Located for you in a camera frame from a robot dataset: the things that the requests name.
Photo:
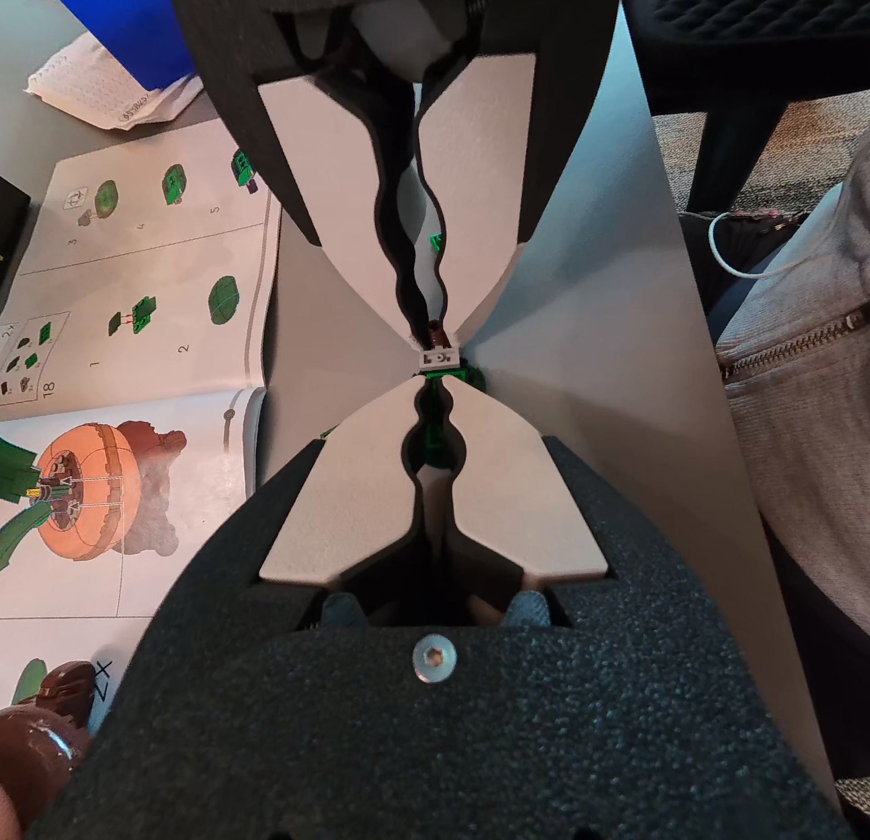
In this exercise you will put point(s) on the small white and red piece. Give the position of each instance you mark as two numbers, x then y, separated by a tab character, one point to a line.
438	357

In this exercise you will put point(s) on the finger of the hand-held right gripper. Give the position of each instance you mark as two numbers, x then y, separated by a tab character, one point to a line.
482	160
319	173

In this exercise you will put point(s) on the black product box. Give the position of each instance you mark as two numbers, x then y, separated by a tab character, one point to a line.
12	241

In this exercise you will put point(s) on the instruction booklet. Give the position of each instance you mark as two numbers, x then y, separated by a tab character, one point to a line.
136	275

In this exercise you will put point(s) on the printed white paper sheet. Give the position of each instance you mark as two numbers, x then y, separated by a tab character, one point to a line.
102	85

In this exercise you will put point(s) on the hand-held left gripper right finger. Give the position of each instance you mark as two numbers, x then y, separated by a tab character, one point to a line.
516	507

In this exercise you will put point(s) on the dark pants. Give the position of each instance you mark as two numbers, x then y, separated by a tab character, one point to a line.
822	683

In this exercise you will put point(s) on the white desk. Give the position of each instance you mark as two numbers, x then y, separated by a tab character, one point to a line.
612	309

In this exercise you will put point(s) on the peach brick flower pot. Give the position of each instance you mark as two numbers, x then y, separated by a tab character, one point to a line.
34	751

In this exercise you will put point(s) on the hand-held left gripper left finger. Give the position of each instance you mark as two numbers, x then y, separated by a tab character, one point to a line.
346	507

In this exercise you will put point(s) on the blue box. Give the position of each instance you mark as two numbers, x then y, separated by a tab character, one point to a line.
122	17

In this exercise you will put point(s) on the green oval leaf plate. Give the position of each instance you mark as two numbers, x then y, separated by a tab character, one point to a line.
472	377

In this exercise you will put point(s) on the black chair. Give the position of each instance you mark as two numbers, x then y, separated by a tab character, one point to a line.
747	31

